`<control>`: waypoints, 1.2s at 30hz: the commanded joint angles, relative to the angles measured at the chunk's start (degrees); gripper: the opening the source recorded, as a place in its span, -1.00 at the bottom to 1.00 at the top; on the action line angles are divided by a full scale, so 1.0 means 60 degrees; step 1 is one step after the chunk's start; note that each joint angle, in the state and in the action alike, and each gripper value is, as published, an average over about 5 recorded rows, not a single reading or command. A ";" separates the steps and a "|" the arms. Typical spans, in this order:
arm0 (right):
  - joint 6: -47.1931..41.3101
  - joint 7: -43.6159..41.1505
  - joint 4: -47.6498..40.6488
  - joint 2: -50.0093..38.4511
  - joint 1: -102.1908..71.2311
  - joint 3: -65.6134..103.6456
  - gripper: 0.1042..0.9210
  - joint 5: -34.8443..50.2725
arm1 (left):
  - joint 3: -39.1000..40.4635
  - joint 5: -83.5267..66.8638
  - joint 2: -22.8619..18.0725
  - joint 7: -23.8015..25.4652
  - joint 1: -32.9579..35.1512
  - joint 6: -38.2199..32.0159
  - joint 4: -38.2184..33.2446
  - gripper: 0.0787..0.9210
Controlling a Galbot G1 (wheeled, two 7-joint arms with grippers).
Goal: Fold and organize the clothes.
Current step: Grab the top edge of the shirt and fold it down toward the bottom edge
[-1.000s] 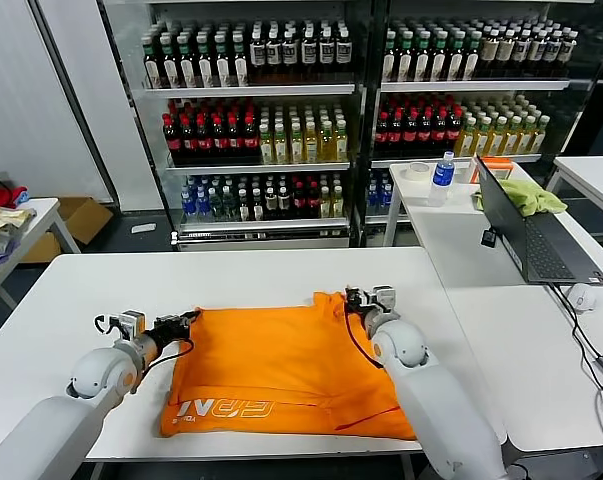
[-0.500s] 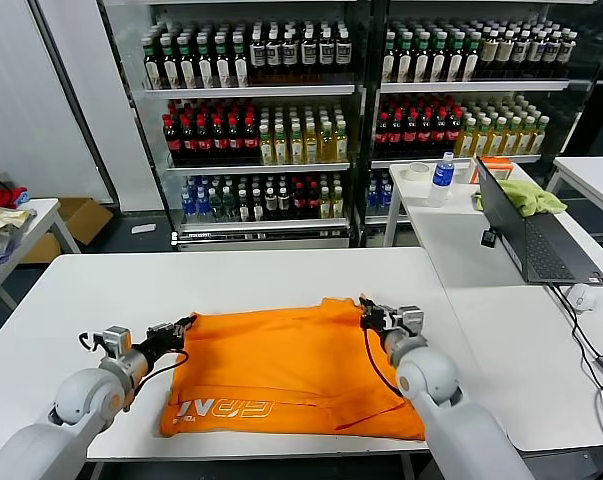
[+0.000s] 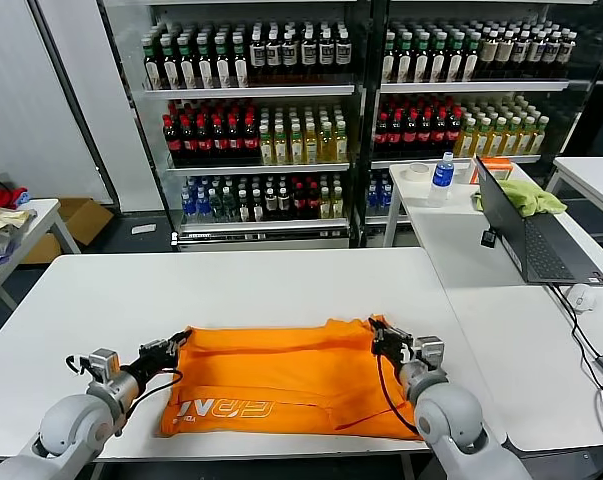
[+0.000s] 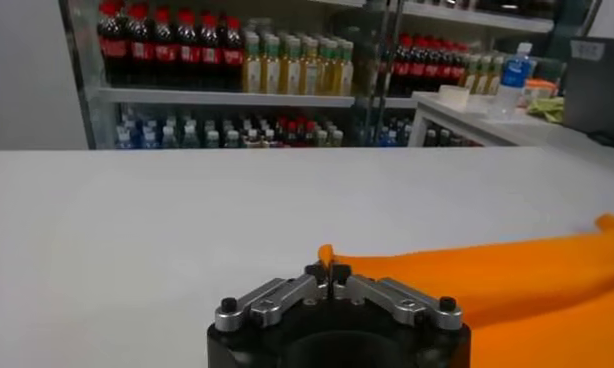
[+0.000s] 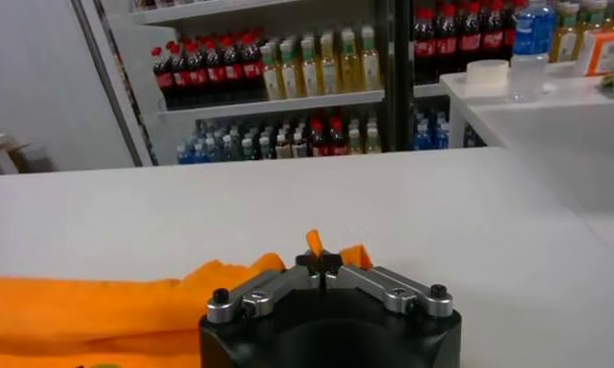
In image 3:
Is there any orange box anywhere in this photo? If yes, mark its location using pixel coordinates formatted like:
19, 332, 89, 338
471, 156, 514, 185

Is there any glass door drinks cabinet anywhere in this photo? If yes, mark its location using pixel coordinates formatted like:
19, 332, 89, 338
369, 0, 603, 249
98, 0, 377, 254

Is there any green cloth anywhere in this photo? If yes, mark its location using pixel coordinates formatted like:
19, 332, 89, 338
471, 179, 569, 218

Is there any black label tea bottle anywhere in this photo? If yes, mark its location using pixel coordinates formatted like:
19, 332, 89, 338
317, 23, 335, 76
300, 24, 318, 76
265, 27, 283, 77
282, 25, 300, 77
335, 23, 353, 76
249, 27, 267, 77

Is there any black laptop cable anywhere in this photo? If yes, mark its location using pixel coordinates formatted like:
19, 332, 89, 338
546, 282, 603, 362

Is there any orange t-shirt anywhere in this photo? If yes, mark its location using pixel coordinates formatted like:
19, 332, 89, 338
153, 313, 425, 442

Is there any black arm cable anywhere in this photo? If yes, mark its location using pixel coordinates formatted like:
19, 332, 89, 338
375, 352, 420, 435
128, 368, 185, 416

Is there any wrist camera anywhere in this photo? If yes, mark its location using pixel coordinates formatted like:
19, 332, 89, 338
413, 335, 445, 371
64, 348, 120, 386

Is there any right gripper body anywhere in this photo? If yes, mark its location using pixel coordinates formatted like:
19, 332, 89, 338
373, 335, 415, 371

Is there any blue label water bottle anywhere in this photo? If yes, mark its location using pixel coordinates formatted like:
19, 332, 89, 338
427, 151, 456, 208

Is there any dark grey laptop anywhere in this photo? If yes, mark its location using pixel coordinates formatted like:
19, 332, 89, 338
475, 155, 603, 287

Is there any beige cloth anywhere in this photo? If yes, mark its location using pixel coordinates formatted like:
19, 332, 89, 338
0, 201, 38, 244

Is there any white computer mouse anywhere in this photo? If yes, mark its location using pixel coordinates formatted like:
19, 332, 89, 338
566, 283, 599, 314

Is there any cardboard box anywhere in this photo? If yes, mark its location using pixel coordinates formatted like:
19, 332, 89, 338
18, 197, 115, 266

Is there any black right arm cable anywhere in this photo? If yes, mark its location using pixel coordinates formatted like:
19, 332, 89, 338
375, 352, 420, 435

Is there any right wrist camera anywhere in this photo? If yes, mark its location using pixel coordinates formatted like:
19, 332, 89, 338
413, 335, 445, 371

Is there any green cap tea bottle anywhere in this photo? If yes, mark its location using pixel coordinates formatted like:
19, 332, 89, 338
463, 32, 481, 83
446, 32, 464, 84
196, 37, 215, 91
381, 32, 398, 84
430, 32, 447, 84
178, 37, 197, 91
397, 32, 414, 84
213, 35, 232, 90
161, 38, 180, 92
143, 38, 162, 92
413, 32, 431, 84
231, 35, 250, 90

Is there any white metal leg table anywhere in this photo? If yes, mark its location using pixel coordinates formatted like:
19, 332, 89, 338
383, 161, 533, 249
545, 155, 603, 228
0, 198, 82, 323

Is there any beige label tea bottle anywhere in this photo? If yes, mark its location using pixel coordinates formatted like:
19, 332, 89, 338
542, 30, 558, 79
512, 30, 528, 79
527, 30, 543, 79
496, 30, 513, 80
479, 30, 497, 80
556, 30, 577, 79

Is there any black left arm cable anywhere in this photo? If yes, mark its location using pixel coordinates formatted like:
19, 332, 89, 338
128, 368, 185, 416

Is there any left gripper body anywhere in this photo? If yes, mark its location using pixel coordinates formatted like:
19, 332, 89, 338
123, 347, 180, 384

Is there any red cloth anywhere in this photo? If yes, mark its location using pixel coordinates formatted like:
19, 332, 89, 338
0, 186, 30, 211

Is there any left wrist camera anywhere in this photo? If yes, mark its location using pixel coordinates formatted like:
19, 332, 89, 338
64, 348, 120, 386

